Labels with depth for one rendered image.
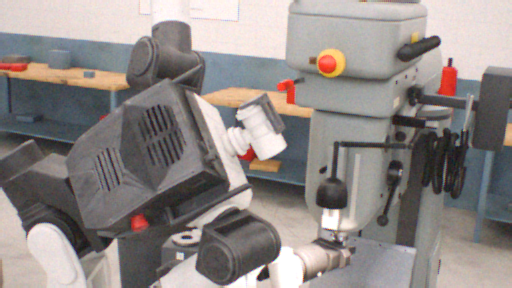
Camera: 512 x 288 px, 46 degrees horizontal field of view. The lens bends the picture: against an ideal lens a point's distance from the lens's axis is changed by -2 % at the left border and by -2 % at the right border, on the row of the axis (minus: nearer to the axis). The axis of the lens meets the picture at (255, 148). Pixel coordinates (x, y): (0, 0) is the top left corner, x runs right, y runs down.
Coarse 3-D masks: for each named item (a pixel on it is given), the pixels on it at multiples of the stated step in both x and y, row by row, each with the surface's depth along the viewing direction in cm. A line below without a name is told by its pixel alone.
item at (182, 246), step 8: (184, 232) 190; (192, 232) 191; (168, 240) 187; (176, 240) 184; (184, 240) 184; (192, 240) 185; (168, 248) 182; (176, 248) 182; (184, 248) 182; (192, 248) 182; (168, 256) 183; (176, 256) 182; (184, 256) 182
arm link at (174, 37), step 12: (156, 24) 136; (168, 24) 135; (180, 24) 136; (156, 36) 136; (168, 36) 134; (180, 36) 135; (168, 48) 132; (180, 48) 135; (192, 48) 139; (168, 60) 131; (180, 60) 133; (192, 60) 136; (168, 72) 132; (180, 72) 134
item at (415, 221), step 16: (432, 112) 195; (448, 112) 201; (416, 128) 189; (416, 144) 190; (416, 160) 191; (416, 176) 192; (416, 192) 193; (432, 192) 196; (400, 208) 196; (416, 208) 194; (432, 208) 197; (368, 224) 202; (400, 224) 197; (416, 224) 195; (432, 224) 202; (384, 240) 201; (400, 240) 198; (416, 240) 197; (432, 240) 209; (416, 256) 198; (432, 256) 210; (416, 272) 201; (432, 272) 212
